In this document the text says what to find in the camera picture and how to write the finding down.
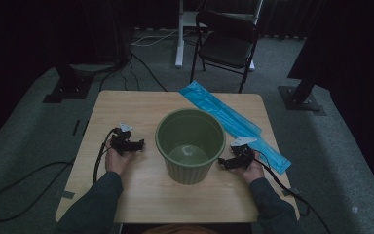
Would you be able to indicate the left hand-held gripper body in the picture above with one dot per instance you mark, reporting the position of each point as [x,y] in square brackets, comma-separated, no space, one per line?
[121,143]

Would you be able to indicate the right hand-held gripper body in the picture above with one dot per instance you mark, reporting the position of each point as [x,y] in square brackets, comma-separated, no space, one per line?
[243,155]

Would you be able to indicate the blue plastic bag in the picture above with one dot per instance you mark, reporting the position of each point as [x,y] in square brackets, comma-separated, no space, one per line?
[221,114]

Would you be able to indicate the green ribbed plastic bin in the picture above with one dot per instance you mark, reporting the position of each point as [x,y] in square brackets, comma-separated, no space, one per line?
[188,130]

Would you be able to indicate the person's left hand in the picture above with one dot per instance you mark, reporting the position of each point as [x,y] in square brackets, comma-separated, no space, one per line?
[117,163]

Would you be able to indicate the person's right hand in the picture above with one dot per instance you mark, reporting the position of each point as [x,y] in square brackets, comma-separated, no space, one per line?
[255,172]

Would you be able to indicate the black floor tape strip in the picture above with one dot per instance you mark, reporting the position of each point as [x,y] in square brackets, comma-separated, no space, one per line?
[86,126]
[75,127]

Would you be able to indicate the grey tape piece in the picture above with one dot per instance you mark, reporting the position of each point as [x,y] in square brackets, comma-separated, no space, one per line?
[290,191]
[67,194]

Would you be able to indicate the black square stand base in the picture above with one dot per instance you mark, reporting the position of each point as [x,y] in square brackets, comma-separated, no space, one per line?
[71,88]

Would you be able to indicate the grey round stand base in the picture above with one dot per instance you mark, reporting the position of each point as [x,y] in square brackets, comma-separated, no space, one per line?
[92,67]

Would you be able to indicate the person's orange clothing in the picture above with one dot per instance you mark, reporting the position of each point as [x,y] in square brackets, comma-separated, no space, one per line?
[180,230]

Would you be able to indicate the black folding chair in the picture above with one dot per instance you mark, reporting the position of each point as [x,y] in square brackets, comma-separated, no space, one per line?
[227,48]

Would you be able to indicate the small white floor scrap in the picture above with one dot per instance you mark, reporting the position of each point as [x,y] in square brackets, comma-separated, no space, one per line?
[355,210]

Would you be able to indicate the dark curtain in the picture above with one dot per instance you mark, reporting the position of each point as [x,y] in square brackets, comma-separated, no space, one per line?
[354,65]

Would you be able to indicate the black stand with base plate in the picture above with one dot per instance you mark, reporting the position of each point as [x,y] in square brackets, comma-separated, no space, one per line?
[300,100]

